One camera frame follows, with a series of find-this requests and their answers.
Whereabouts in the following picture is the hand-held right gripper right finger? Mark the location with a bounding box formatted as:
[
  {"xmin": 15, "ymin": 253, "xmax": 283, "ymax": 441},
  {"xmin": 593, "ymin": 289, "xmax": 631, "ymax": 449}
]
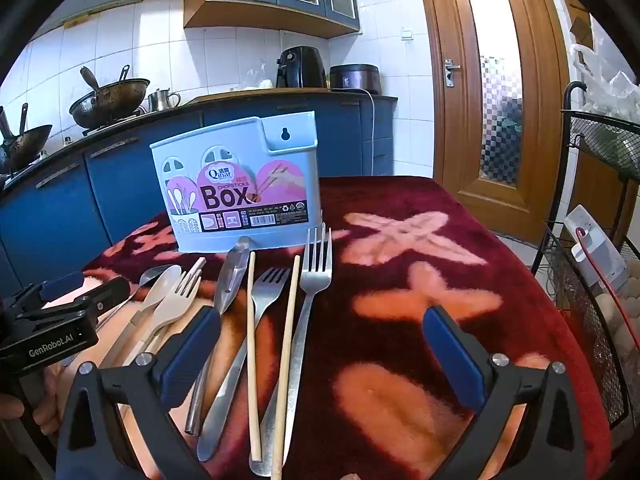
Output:
[{"xmin": 422, "ymin": 304, "xmax": 587, "ymax": 480}]

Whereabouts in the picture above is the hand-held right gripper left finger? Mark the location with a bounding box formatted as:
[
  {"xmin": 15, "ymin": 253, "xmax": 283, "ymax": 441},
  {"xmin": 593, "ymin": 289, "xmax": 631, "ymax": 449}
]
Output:
[{"xmin": 55, "ymin": 305, "xmax": 223, "ymax": 480}]

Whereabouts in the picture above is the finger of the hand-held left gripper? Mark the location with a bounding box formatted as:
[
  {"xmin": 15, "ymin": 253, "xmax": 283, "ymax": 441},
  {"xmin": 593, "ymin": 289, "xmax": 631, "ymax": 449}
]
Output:
[
  {"xmin": 17, "ymin": 271, "xmax": 85, "ymax": 306},
  {"xmin": 75, "ymin": 276, "xmax": 132, "ymax": 313}
]

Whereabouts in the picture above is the metal spoon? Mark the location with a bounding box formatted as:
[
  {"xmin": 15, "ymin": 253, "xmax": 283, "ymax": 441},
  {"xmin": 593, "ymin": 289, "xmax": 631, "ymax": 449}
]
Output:
[{"xmin": 95, "ymin": 263, "xmax": 173, "ymax": 333}]

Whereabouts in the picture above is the beige plastic fork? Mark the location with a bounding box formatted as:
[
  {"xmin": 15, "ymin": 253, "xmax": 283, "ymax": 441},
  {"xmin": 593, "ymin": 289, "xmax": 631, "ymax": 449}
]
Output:
[{"xmin": 135, "ymin": 269, "xmax": 202, "ymax": 361}]

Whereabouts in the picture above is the beige plastic spoon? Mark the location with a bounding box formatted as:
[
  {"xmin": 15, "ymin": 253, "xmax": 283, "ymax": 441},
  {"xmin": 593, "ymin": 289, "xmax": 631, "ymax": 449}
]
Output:
[{"xmin": 100, "ymin": 265, "xmax": 182, "ymax": 368}]

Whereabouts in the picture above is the wooden chopstick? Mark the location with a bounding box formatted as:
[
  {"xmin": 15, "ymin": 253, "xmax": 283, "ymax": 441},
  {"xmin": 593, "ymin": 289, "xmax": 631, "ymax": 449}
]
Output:
[
  {"xmin": 270, "ymin": 255, "xmax": 302, "ymax": 480},
  {"xmin": 246, "ymin": 251, "xmax": 264, "ymax": 463}
]

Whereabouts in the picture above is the metal table knife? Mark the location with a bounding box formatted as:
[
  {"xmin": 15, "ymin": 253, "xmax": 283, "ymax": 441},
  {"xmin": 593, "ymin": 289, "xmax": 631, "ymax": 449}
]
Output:
[{"xmin": 185, "ymin": 235, "xmax": 251, "ymax": 436}]

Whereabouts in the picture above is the large metal fork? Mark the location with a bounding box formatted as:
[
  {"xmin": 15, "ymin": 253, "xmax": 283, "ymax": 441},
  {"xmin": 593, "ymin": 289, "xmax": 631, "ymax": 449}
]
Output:
[{"xmin": 248, "ymin": 226, "xmax": 334, "ymax": 478}]

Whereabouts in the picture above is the light blue utensil box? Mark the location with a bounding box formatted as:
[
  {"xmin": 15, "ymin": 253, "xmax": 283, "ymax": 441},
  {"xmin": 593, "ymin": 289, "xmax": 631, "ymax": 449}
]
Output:
[{"xmin": 150, "ymin": 111, "xmax": 323, "ymax": 253}]

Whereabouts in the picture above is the person's left hand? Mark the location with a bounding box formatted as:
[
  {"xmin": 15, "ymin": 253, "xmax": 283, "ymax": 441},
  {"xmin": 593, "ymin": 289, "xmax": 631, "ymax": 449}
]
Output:
[{"xmin": 0, "ymin": 367, "xmax": 68, "ymax": 431}]

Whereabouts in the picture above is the red printed blanket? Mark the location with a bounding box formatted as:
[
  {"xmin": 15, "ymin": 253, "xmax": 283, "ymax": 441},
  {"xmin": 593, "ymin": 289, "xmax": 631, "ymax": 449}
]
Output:
[{"xmin": 47, "ymin": 175, "xmax": 613, "ymax": 480}]

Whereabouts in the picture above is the blue kitchen base cabinet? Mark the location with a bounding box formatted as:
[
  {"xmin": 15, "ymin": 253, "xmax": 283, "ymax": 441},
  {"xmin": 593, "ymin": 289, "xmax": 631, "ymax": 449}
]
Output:
[{"xmin": 0, "ymin": 95, "xmax": 398, "ymax": 301}]

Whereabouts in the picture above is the small black wok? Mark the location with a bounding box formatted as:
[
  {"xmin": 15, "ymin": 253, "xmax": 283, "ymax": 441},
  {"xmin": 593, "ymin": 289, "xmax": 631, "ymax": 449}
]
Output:
[{"xmin": 0, "ymin": 105, "xmax": 53, "ymax": 173}]

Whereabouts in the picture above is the white power strip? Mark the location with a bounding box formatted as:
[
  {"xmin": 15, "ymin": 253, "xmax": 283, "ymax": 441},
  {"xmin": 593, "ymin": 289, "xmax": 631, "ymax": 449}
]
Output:
[{"xmin": 565, "ymin": 205, "xmax": 628, "ymax": 286}]

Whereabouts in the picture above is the large black wok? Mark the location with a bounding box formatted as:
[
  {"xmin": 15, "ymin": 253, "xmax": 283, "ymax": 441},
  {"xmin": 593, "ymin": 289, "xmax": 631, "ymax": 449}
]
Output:
[{"xmin": 69, "ymin": 77, "xmax": 151, "ymax": 129}]

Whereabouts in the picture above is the wooden door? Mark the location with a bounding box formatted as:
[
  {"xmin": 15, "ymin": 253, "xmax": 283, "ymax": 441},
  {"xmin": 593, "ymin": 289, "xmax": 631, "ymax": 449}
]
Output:
[{"xmin": 415, "ymin": 0, "xmax": 576, "ymax": 246}]

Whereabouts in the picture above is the metal kettle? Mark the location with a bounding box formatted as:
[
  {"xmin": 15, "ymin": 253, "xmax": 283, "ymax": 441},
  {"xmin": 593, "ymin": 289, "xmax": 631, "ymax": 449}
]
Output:
[{"xmin": 147, "ymin": 88, "xmax": 181, "ymax": 112}]

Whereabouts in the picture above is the plastic bag on counter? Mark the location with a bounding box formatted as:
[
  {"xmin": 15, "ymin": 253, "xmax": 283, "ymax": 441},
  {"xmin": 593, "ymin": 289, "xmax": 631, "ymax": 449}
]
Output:
[{"xmin": 245, "ymin": 65, "xmax": 273, "ymax": 90}]

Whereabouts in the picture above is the dark rice cooker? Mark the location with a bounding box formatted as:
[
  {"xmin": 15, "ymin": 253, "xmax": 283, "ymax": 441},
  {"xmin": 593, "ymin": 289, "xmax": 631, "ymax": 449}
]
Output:
[{"xmin": 329, "ymin": 64, "xmax": 383, "ymax": 95}]

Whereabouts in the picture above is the black air fryer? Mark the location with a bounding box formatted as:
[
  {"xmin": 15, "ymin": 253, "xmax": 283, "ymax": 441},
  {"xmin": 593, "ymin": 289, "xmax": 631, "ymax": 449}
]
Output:
[{"xmin": 276, "ymin": 46, "xmax": 326, "ymax": 90}]

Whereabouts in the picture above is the clear plastic bag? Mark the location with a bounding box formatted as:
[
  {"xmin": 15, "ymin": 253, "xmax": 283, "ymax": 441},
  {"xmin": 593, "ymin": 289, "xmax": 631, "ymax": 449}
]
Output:
[{"xmin": 570, "ymin": 25, "xmax": 640, "ymax": 116}]

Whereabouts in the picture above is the red cable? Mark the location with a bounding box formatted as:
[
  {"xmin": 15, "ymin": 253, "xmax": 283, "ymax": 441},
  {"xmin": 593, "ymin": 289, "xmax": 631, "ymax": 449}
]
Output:
[{"xmin": 575, "ymin": 227, "xmax": 640, "ymax": 351}]

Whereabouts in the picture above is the wooden handled spatula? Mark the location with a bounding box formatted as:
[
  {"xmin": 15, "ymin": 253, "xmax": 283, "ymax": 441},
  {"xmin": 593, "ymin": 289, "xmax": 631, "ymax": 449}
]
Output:
[{"xmin": 80, "ymin": 66, "xmax": 103, "ymax": 98}]

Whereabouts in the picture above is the white power cable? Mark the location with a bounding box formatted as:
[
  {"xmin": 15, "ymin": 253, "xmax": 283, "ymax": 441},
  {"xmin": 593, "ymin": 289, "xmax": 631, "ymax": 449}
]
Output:
[{"xmin": 367, "ymin": 91, "xmax": 378, "ymax": 176}]

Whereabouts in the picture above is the black wire rack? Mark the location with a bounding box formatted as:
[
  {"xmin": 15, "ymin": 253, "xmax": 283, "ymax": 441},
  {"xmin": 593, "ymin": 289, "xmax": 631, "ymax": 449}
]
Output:
[{"xmin": 530, "ymin": 81, "xmax": 640, "ymax": 431}]

